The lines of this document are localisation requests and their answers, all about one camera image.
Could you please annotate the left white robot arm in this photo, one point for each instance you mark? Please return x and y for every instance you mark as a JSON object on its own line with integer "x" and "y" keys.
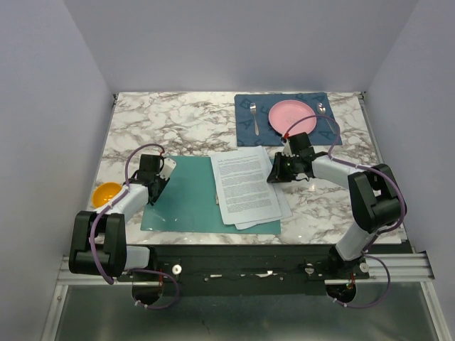
{"x": 99, "y": 244}

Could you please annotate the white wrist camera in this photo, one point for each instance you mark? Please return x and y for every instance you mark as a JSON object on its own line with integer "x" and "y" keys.
{"x": 168, "y": 167}
{"x": 287, "y": 149}

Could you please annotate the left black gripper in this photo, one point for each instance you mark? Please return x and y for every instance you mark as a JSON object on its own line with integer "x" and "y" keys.
{"x": 163, "y": 183}

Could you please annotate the orange bowl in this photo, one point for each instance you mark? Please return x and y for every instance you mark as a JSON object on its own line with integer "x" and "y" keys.
{"x": 104, "y": 193}

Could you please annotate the printed paper sheets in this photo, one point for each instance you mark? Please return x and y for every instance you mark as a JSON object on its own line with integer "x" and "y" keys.
{"x": 245, "y": 198}

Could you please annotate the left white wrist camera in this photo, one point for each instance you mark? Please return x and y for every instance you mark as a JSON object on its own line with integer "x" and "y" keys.
{"x": 168, "y": 167}

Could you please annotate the blue letter placemat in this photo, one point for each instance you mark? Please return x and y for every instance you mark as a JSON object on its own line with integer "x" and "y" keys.
{"x": 262, "y": 119}

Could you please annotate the silver spoon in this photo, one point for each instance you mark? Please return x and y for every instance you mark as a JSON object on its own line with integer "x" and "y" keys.
{"x": 322, "y": 111}

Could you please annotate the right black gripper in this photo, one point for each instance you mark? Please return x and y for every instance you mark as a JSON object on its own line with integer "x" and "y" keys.
{"x": 277, "y": 174}

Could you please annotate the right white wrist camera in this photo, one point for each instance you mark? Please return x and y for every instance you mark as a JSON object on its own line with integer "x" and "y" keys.
{"x": 287, "y": 149}

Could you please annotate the aluminium frame rail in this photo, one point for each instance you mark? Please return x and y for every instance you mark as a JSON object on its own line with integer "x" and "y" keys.
{"x": 86, "y": 308}

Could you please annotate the silver fork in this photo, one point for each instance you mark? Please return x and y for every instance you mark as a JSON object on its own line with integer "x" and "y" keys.
{"x": 253, "y": 111}

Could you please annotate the pink plate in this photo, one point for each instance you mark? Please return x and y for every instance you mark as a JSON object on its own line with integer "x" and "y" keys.
{"x": 287, "y": 112}

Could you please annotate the teal file folder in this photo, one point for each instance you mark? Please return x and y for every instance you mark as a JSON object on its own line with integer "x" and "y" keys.
{"x": 188, "y": 203}

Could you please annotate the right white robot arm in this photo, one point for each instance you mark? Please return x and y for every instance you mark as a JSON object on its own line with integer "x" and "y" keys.
{"x": 377, "y": 204}

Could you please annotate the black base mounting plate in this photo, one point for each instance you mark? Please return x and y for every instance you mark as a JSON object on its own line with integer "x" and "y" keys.
{"x": 234, "y": 270}

